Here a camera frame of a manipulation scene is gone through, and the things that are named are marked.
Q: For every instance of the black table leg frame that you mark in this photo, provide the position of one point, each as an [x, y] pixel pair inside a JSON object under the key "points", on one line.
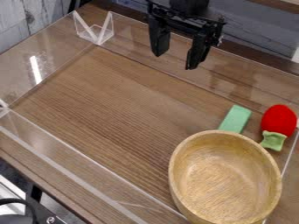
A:
{"points": [[44, 215]]}

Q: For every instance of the green rectangular block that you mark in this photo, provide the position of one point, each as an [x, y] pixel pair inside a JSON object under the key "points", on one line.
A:
{"points": [[235, 119]]}

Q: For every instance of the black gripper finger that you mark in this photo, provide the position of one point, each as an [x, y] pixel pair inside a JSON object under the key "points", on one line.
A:
{"points": [[159, 35], [199, 50]]}

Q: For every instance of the wooden bowl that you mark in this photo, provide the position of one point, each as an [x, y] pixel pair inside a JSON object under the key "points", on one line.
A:
{"points": [[225, 179]]}

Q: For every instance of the clear acrylic tray walls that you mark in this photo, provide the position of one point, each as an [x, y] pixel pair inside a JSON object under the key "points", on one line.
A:
{"points": [[95, 111]]}

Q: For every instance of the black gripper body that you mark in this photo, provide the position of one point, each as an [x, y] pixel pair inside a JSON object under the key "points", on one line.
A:
{"points": [[189, 16]]}

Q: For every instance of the red plush strawberry toy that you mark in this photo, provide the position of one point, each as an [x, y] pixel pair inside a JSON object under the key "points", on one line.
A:
{"points": [[278, 126]]}

